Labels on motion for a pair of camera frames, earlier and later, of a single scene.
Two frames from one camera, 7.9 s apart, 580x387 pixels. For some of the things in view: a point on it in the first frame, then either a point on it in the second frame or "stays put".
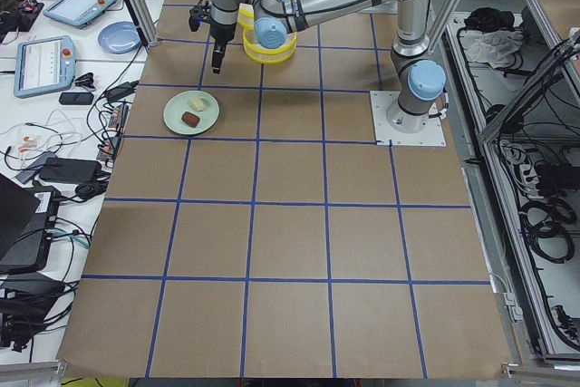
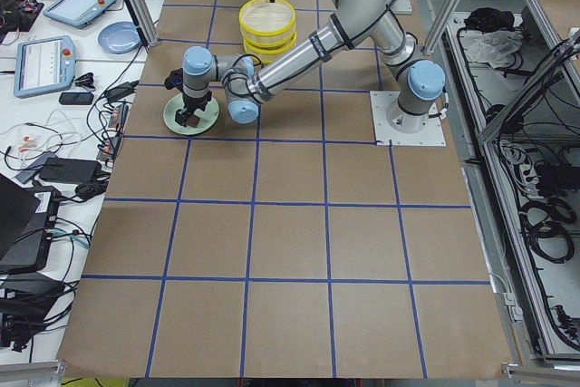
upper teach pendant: [81, 3] stays put
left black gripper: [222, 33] to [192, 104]
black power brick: [69, 170] stays put
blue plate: [120, 37] stays put
